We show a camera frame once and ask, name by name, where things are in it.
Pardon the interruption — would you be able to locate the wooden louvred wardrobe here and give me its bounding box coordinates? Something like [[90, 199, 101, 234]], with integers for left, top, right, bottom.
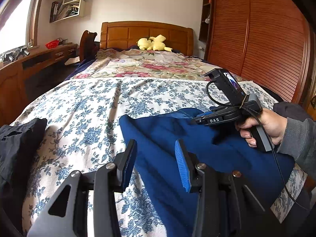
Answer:
[[207, 0, 312, 104]]

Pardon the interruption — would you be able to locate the black cloth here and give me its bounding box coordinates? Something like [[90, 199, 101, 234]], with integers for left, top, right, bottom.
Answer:
[[0, 118, 48, 195]]

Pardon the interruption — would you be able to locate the navy bed cover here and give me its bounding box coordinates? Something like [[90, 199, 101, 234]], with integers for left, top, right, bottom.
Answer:
[[65, 54, 98, 81]]

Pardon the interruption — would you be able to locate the person's right forearm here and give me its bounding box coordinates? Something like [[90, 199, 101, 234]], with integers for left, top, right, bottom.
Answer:
[[273, 102, 316, 176]]

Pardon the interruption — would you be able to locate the wooden desk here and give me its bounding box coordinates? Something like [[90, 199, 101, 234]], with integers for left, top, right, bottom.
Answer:
[[0, 43, 78, 126]]

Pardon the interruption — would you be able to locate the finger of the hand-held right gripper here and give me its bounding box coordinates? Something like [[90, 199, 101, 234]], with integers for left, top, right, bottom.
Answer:
[[191, 112, 213, 125]]

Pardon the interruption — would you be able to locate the yellow plush toy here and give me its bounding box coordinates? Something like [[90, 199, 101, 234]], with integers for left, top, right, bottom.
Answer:
[[137, 34, 173, 53]]

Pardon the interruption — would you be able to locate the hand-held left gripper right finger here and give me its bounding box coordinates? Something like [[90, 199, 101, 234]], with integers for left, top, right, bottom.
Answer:
[[174, 139, 287, 237]]

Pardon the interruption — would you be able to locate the wooden headboard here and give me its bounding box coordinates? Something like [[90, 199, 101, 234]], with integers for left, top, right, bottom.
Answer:
[[100, 21, 194, 56]]

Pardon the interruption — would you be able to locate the pink floral blanket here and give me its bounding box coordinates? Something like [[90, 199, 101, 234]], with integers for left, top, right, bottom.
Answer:
[[70, 49, 250, 82]]

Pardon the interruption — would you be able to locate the white wall shelf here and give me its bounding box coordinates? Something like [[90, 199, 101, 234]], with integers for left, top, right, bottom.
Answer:
[[47, 0, 90, 23]]

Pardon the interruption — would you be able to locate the open wooden shelf niche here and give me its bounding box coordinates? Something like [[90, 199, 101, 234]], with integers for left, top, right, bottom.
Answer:
[[199, 0, 213, 42]]

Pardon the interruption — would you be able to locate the blue floral bed sheet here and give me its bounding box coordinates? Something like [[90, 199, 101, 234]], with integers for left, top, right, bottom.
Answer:
[[10, 78, 309, 237]]

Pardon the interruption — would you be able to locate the window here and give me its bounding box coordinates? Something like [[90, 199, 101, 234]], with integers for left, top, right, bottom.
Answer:
[[0, 0, 37, 55]]

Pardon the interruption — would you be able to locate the row of books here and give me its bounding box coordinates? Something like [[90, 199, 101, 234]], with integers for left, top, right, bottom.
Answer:
[[49, 1, 80, 22]]

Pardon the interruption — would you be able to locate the blue jacket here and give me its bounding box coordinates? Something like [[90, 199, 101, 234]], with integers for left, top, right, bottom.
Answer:
[[119, 107, 297, 237]]

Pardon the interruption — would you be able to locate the dark wooden chair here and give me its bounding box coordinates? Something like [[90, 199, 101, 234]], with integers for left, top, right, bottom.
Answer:
[[79, 30, 99, 62]]

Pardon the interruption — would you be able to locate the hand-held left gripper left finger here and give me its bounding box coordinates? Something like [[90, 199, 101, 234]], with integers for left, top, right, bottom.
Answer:
[[27, 139, 138, 237]]

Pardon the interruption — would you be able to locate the black cable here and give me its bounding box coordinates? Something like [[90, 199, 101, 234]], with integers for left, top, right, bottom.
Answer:
[[206, 80, 310, 211]]

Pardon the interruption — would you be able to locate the person's right hand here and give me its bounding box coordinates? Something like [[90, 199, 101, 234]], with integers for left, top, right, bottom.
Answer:
[[235, 108, 288, 149]]

